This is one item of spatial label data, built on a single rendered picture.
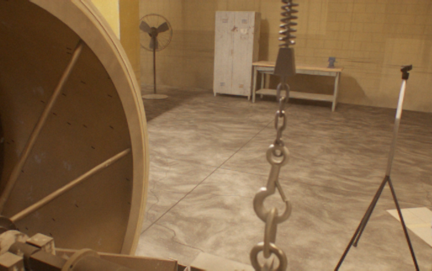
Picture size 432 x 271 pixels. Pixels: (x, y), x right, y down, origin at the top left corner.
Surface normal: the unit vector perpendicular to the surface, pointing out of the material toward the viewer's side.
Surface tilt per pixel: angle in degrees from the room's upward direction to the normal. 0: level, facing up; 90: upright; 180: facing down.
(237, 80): 90
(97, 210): 66
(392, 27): 90
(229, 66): 90
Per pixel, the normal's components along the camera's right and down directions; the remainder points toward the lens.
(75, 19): 0.92, 0.14
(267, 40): -0.39, 0.26
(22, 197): -0.33, -0.20
